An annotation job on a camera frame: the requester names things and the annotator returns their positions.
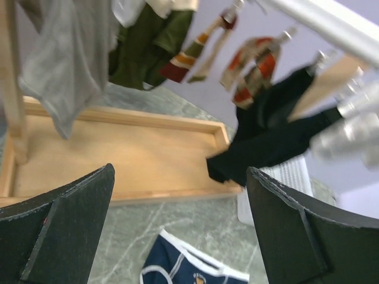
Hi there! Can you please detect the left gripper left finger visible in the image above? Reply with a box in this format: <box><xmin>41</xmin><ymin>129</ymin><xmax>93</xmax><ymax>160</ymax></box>
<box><xmin>1</xmin><ymin>163</ymin><xmax>115</xmax><ymax>283</ymax></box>

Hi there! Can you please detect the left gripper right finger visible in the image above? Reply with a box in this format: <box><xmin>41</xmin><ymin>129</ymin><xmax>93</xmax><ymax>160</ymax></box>
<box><xmin>246</xmin><ymin>167</ymin><xmax>378</xmax><ymax>283</ymax></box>

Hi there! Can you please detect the navy blue white-trimmed underwear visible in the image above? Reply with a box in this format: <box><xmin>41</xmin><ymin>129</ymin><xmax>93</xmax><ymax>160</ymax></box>
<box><xmin>139</xmin><ymin>230</ymin><xmax>250</xmax><ymax>284</ymax></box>

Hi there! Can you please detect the white plastic clip hanger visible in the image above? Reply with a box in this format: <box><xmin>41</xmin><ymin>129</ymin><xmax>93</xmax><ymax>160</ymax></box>
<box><xmin>274</xmin><ymin>1</ymin><xmax>378</xmax><ymax>167</ymax></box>

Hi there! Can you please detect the black hanging underwear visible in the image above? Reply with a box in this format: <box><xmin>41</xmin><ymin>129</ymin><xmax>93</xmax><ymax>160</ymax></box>
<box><xmin>206</xmin><ymin>66</ymin><xmax>342</xmax><ymax>186</ymax></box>

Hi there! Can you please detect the grey hanging underwear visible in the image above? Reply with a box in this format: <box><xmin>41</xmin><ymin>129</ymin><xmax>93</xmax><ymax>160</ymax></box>
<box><xmin>18</xmin><ymin>0</ymin><xmax>118</xmax><ymax>139</ymax></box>

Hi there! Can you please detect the olive green hanging underwear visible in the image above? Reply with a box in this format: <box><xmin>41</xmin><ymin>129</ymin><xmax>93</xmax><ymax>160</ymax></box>
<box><xmin>108</xmin><ymin>4</ymin><xmax>195</xmax><ymax>91</ymax></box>

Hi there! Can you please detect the white plastic basket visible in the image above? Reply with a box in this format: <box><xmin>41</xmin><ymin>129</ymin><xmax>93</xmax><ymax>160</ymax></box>
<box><xmin>236</xmin><ymin>158</ymin><xmax>314</xmax><ymax>225</ymax></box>

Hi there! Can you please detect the wooden clothes rack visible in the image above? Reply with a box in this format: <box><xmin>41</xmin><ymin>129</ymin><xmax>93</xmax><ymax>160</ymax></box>
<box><xmin>1</xmin><ymin>1</ymin><xmax>242</xmax><ymax>206</ymax></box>

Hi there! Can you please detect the orange patterned hanging sock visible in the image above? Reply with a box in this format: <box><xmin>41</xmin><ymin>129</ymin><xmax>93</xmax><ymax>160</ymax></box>
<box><xmin>220</xmin><ymin>37</ymin><xmax>281</xmax><ymax>109</ymax></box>

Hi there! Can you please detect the striped hanging sock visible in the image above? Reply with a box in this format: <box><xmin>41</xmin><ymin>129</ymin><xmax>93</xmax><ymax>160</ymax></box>
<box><xmin>159</xmin><ymin>13</ymin><xmax>237</xmax><ymax>83</ymax></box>

